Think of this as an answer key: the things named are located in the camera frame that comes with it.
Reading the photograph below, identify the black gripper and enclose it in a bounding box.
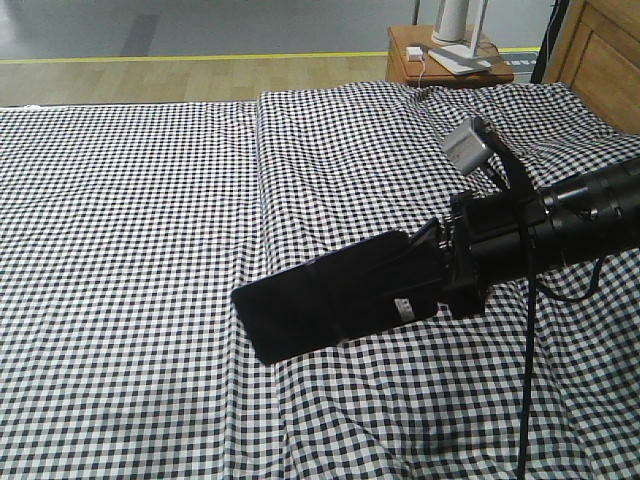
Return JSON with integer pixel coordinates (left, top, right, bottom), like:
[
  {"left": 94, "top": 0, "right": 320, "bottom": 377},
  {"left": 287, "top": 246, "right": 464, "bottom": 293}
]
[{"left": 329, "top": 192, "right": 545, "bottom": 345}]

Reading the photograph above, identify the black foldable smartphone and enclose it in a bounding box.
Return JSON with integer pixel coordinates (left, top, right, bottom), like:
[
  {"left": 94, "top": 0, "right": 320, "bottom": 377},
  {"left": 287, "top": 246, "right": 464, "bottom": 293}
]
[{"left": 231, "top": 231, "right": 409, "bottom": 365}]

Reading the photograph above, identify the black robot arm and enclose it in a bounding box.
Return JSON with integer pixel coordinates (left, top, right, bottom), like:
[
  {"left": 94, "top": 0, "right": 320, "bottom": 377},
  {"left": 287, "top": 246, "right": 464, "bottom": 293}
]
[{"left": 329, "top": 159, "right": 639, "bottom": 341}]

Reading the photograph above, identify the white desk lamp base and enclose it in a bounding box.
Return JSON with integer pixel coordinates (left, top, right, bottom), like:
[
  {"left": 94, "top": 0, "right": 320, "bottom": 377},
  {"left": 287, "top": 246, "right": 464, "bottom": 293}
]
[{"left": 428, "top": 0, "right": 491, "bottom": 76}]

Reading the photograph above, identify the wooden bed headboard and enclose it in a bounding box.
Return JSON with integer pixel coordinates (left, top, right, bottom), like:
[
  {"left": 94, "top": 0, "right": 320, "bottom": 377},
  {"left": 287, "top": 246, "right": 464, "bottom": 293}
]
[{"left": 543, "top": 0, "right": 639, "bottom": 134}]

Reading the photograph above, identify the white power adapter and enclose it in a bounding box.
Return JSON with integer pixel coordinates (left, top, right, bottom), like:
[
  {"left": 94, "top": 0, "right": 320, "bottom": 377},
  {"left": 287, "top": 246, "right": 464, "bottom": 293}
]
[{"left": 405, "top": 46, "right": 424, "bottom": 62}]

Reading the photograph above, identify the wooden bedside table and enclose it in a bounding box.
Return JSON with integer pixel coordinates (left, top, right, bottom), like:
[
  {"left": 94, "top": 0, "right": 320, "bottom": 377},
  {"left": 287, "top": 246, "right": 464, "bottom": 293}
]
[{"left": 386, "top": 25, "right": 514, "bottom": 88}]

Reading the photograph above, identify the white cylindrical appliance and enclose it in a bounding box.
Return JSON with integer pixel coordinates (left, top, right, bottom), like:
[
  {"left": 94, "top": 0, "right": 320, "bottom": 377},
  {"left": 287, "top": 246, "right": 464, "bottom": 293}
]
[{"left": 431, "top": 0, "right": 469, "bottom": 45}]

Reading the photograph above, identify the black white checkered bedsheet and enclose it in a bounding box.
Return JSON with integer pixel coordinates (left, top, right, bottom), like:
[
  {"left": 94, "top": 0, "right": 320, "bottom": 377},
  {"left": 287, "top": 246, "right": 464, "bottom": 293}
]
[{"left": 1, "top": 102, "right": 279, "bottom": 479}]

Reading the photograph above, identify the black camera cable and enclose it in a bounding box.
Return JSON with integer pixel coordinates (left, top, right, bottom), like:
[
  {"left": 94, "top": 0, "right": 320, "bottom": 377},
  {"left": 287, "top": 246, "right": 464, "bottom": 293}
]
[{"left": 512, "top": 149, "right": 604, "bottom": 480}]

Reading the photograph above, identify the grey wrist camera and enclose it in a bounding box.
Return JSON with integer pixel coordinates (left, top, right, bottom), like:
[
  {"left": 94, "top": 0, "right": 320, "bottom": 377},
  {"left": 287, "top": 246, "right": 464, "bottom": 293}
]
[{"left": 442, "top": 116, "right": 495, "bottom": 176}]

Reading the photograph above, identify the white charging cable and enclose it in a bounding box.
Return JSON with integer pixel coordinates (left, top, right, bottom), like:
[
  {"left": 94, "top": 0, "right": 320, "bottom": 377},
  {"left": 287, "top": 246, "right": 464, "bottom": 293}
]
[{"left": 415, "top": 47, "right": 431, "bottom": 87}]

